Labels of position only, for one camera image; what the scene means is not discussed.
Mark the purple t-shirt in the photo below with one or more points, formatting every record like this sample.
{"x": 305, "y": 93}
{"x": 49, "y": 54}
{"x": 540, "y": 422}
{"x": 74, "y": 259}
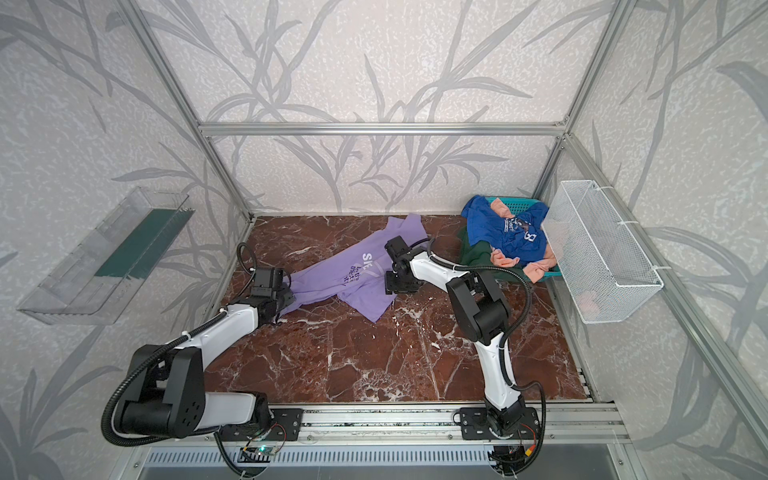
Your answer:
{"x": 356, "y": 275}

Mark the teal plastic basket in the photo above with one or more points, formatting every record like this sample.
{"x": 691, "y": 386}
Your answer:
{"x": 516, "y": 203}

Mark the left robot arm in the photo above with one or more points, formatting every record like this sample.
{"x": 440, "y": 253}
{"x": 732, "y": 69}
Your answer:
{"x": 163, "y": 395}

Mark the left circuit board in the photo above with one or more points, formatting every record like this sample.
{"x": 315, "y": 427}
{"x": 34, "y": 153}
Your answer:
{"x": 253, "y": 454}

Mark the aluminium frame crossbar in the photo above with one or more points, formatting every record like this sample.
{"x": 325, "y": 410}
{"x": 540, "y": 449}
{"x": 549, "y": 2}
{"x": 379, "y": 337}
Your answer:
{"x": 218, "y": 129}

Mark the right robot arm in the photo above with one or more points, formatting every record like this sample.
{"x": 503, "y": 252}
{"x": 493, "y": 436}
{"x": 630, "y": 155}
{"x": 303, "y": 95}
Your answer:
{"x": 485, "y": 317}

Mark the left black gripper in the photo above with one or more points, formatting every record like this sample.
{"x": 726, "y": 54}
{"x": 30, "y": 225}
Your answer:
{"x": 282, "y": 298}

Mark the aluminium front rail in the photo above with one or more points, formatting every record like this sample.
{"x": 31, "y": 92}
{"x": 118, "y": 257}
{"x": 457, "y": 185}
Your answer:
{"x": 357, "y": 424}

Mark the blue t-shirt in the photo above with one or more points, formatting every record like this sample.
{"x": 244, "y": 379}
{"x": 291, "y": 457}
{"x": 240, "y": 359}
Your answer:
{"x": 484, "y": 225}

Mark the pink t-shirt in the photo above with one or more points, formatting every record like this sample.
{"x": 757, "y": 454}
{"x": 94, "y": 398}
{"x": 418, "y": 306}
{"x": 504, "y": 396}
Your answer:
{"x": 522, "y": 247}

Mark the white wire basket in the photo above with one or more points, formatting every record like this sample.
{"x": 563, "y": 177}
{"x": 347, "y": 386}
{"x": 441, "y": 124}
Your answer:
{"x": 608, "y": 274}

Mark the clear plastic tray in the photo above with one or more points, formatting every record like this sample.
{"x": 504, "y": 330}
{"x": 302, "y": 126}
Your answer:
{"x": 95, "y": 283}

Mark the green t-shirt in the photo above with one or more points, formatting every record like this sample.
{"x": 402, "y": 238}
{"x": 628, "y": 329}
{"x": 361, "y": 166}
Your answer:
{"x": 479, "y": 255}

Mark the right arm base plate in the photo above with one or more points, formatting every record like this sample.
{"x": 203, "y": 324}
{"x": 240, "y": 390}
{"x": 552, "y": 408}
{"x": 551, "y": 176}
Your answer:
{"x": 481, "y": 423}

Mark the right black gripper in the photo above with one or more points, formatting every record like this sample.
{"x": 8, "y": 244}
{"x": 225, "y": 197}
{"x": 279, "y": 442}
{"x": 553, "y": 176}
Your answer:
{"x": 398, "y": 283}

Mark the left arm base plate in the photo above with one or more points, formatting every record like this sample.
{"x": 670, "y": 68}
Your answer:
{"x": 284, "y": 425}

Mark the right wiring bundle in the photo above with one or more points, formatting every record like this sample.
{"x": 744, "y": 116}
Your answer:
{"x": 513, "y": 456}

